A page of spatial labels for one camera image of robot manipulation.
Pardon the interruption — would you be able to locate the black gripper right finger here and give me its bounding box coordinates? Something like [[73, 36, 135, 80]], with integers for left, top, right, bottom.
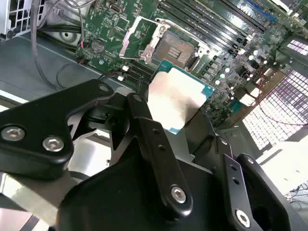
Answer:
[[186, 112, 299, 231]]

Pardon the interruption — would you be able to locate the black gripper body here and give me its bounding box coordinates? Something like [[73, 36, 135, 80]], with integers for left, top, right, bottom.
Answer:
[[55, 153, 232, 231]]

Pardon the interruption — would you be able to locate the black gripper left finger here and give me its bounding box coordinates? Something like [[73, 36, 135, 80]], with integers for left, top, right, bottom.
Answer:
[[0, 78, 193, 218]]

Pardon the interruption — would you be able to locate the silver green CPU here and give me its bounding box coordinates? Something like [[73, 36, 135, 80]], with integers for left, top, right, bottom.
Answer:
[[146, 58, 216, 135]]

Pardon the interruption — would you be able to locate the metal socket cover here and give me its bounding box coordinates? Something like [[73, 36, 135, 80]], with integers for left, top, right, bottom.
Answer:
[[118, 15, 159, 62]]

